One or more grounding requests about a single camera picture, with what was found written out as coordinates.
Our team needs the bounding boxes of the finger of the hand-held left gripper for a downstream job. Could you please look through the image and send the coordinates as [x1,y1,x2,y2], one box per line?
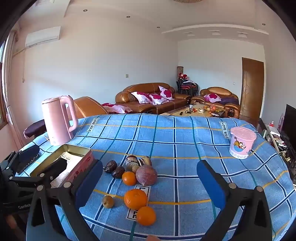
[9,159,68,189]
[0,151,19,183]

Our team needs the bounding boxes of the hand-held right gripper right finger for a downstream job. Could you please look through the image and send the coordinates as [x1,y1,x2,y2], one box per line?
[196,160,272,241]

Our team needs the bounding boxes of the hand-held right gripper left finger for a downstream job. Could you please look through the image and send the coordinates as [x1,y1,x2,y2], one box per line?
[26,159,103,241]

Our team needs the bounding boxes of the pink metal tin box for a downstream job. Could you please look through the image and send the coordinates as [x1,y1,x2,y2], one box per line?
[30,144,95,188]

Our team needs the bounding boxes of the yellow-brown round fruit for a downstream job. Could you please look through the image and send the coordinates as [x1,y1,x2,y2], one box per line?
[102,195,115,208]

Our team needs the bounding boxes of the dark wrinkled fruit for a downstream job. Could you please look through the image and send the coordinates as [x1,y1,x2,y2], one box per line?
[111,166,126,179]
[104,160,118,173]

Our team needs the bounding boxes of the orange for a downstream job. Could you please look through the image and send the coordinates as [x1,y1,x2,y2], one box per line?
[122,171,137,186]
[136,206,157,226]
[124,188,148,210]

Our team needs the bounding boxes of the purple passion fruit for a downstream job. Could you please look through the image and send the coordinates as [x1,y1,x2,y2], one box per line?
[135,165,158,186]

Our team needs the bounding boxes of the person's left forearm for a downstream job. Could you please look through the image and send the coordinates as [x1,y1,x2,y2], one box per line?
[3,212,27,233]

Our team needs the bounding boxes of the printed paper sheet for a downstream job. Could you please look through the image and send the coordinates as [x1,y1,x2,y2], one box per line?
[50,151,87,183]

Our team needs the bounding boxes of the black flat device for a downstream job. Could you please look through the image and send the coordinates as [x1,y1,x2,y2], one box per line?
[17,145,40,175]

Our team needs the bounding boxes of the maroon cushioned stool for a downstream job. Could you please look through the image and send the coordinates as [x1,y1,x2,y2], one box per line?
[23,119,47,139]

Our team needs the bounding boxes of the pink electric kettle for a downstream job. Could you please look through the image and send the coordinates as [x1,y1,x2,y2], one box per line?
[42,95,78,146]

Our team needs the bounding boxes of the blue plaid tablecloth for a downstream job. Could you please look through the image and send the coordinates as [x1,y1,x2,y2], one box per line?
[24,113,295,241]

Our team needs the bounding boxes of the pink cartoon cup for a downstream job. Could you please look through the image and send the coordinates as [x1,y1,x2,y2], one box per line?
[229,127,257,160]

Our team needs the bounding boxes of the orange leather armchair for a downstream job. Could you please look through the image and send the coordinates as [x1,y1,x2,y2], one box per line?
[73,96,109,118]

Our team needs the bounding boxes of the window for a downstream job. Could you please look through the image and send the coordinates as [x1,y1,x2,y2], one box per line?
[0,40,7,130]

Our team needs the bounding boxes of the cluttered coffee table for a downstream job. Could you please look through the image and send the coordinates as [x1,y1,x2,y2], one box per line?
[161,103,226,117]

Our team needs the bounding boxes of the cluttered television stand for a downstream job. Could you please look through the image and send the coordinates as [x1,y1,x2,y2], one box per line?
[258,118,296,183]

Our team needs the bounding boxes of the purple cloth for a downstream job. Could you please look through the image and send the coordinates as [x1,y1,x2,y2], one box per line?
[220,97,239,106]

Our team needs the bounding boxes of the white red floral pillow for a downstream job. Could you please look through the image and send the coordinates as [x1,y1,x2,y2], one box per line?
[158,86,174,100]
[148,93,169,105]
[131,91,153,104]
[204,93,222,102]

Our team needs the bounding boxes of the brown leather armchair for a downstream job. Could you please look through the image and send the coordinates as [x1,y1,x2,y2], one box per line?
[190,87,241,118]

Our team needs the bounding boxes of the beige curtain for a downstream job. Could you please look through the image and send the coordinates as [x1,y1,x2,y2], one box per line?
[3,31,21,126]

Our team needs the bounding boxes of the black television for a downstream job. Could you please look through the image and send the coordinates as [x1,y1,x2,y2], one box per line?
[279,104,296,160]

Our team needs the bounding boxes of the stacked black chairs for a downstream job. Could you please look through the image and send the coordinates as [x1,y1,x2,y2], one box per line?
[177,77,199,96]

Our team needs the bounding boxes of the brown wooden door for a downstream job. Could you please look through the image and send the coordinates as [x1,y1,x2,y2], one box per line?
[239,57,265,121]

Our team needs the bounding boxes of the brown leather sofa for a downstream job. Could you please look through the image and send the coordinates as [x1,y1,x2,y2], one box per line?
[115,82,191,114]

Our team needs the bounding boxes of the white air conditioner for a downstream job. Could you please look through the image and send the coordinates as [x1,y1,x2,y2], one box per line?
[25,26,61,48]

